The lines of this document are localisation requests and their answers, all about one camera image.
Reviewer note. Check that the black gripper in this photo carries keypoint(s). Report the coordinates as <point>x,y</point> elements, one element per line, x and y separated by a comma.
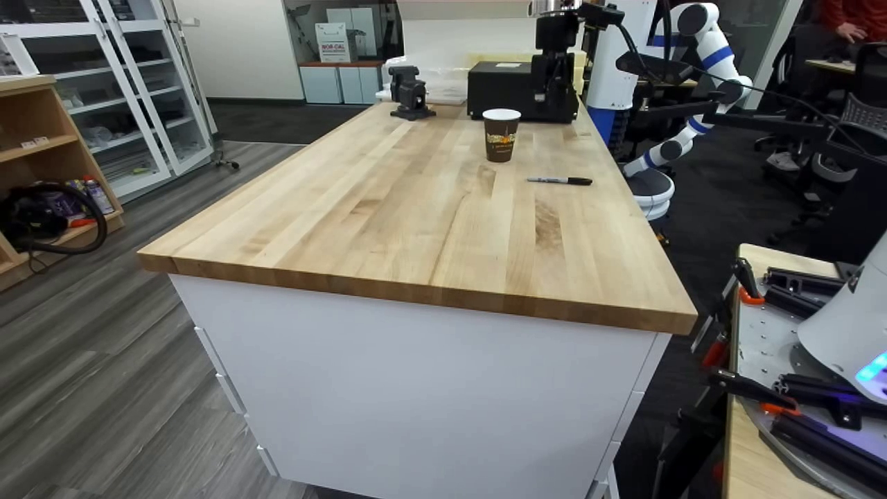
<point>557,33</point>

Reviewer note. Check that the black grey marker pen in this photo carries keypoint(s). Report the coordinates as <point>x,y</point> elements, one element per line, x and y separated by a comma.
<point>557,182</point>

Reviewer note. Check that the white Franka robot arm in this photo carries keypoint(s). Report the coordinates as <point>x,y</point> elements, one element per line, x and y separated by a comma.
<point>847,323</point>

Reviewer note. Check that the brown paper coffee cup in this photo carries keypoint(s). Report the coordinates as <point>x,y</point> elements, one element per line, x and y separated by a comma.
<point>502,140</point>

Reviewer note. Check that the black equipment box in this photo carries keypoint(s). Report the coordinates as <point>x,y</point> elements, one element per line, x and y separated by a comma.
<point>502,90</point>

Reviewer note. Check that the white blue mobile robot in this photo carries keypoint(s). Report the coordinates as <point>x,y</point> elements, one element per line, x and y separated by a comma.
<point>611,85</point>

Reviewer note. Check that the black bench vise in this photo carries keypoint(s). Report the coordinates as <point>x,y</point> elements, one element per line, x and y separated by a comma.
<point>410,92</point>

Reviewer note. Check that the white cylinder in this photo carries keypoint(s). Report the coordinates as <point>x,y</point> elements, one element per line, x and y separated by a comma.
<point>389,79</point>

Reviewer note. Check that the white poster box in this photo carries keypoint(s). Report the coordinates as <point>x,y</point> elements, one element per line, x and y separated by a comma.
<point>331,42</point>

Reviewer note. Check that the black orange clamp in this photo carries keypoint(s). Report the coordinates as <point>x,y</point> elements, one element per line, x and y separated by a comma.
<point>794,392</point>
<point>748,282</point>

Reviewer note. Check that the black mesh office chair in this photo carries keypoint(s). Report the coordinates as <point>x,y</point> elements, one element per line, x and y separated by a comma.
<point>848,128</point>

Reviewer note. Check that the black red bar clamp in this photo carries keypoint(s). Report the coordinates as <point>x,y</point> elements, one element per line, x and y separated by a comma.
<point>712,351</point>

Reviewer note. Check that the person in red shirt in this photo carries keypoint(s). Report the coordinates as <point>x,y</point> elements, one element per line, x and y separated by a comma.
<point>855,15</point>

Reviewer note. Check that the white table base cabinet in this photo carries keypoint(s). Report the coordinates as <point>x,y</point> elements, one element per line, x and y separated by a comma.
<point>417,397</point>

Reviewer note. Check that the white glass door cabinet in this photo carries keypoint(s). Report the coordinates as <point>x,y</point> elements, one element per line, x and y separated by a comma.
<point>162,85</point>
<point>72,92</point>

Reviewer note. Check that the wooden side table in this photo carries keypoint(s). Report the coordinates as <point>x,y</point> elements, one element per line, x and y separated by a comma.
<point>748,460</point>

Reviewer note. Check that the black metal bar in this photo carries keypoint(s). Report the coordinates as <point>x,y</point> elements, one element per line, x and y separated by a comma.
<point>831,452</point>

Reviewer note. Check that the small wooden shelf unit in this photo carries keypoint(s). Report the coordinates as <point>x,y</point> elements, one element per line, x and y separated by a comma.
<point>37,121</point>

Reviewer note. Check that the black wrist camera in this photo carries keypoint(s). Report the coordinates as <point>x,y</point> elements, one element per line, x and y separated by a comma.
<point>599,15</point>

